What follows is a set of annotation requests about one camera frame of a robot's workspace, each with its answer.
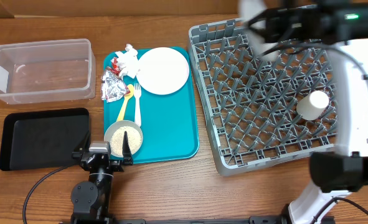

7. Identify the grey bowl with rice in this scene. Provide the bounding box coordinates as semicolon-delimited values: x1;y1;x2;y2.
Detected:
104;120;143;157

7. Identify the grey dishwasher rack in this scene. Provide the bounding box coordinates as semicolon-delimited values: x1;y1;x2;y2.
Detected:
188;19;336;176

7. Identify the white plastic cup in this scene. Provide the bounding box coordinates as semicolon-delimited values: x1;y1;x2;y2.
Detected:
296;90;329;121

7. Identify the white plastic fork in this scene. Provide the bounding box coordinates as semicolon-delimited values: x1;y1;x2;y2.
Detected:
134;83;142;126

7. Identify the clear plastic bin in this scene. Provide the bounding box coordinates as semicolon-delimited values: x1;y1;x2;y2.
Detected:
0;39;96;105

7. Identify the white plate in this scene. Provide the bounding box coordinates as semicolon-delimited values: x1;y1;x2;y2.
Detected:
136;47;189;95

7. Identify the crumpled white napkin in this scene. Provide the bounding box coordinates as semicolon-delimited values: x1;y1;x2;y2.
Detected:
115;44;140;78

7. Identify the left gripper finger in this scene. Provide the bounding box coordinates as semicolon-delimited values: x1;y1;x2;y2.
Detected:
122;131;132;159
77;131;90;152

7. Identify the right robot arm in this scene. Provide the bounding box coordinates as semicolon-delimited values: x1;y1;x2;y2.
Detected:
238;1;368;223

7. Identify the crumpled foil wrapper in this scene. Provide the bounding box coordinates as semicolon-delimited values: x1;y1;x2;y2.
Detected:
101;57;131;103

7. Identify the black plastic tray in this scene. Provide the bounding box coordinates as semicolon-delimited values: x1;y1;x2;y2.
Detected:
0;108;90;171

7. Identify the grey deep plate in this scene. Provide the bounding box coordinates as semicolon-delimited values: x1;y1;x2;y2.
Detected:
238;0;281;62

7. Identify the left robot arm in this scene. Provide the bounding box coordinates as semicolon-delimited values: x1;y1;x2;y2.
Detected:
70;133;133;223

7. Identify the yellow plastic spoon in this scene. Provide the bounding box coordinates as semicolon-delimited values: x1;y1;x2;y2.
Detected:
116;84;134;121

